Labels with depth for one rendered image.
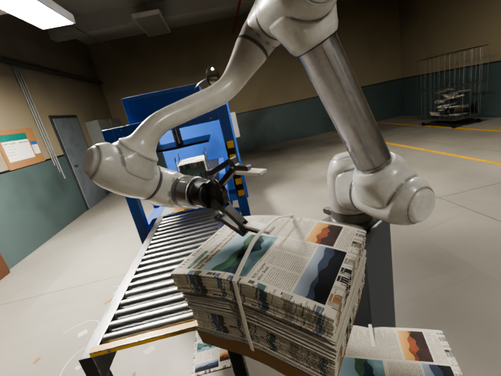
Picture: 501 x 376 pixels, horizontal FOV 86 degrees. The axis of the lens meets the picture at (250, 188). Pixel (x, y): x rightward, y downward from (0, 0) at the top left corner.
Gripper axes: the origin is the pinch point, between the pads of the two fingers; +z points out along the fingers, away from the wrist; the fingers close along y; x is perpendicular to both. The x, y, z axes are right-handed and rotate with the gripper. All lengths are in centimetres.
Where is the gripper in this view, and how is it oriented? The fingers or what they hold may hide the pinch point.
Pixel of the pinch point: (263, 201)
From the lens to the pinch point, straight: 61.6
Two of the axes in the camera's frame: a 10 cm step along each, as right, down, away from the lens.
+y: 1.5, 9.3, 3.5
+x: -5.4, 3.7, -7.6
